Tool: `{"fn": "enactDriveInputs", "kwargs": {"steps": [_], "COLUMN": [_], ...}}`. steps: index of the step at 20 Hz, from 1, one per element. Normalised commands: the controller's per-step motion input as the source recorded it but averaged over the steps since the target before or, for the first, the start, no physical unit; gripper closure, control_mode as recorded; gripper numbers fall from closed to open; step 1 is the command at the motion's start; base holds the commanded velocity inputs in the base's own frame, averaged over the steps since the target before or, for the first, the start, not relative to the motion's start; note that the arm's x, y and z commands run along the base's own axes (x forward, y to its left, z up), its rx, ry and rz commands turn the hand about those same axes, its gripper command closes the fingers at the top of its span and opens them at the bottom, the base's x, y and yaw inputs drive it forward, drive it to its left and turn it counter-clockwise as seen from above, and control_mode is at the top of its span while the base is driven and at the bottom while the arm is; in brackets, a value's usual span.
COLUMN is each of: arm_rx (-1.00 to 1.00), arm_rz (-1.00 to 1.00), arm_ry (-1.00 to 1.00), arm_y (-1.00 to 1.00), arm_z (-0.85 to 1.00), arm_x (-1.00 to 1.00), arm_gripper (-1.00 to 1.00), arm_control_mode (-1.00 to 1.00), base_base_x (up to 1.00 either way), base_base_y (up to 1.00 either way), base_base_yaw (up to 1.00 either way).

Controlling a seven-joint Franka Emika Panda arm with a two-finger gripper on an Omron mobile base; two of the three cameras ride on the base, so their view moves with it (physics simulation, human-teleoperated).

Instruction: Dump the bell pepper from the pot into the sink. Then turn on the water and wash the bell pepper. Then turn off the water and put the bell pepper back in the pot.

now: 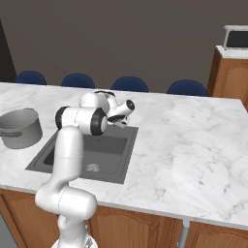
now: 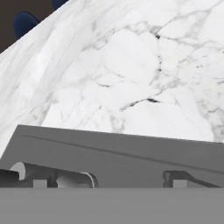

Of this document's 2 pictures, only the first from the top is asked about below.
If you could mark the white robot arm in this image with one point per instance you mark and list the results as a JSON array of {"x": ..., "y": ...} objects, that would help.
[{"x": 68, "y": 155}]

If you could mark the grey metal pot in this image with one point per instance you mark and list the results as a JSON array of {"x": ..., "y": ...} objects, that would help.
[{"x": 22, "y": 129}]

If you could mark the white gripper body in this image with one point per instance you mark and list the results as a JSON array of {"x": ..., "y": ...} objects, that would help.
[{"x": 120, "y": 120}]

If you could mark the wooden cabinet with white top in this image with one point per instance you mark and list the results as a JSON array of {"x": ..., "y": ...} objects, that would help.
[{"x": 230, "y": 79}]

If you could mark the white microwave oven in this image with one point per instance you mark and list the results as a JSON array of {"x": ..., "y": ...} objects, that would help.
[{"x": 237, "y": 38}]

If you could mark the dark blue stool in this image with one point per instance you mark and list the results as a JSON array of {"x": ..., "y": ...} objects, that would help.
[
  {"x": 77, "y": 81},
  {"x": 187, "y": 88},
  {"x": 30, "y": 78},
  {"x": 129, "y": 84}
]

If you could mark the dark grey sink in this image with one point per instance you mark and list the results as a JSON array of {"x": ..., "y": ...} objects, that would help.
[{"x": 109, "y": 151}]

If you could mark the wooden cupboard door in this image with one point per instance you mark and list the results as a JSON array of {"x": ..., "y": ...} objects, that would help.
[
  {"x": 219, "y": 237},
  {"x": 25, "y": 219},
  {"x": 135, "y": 229}
]

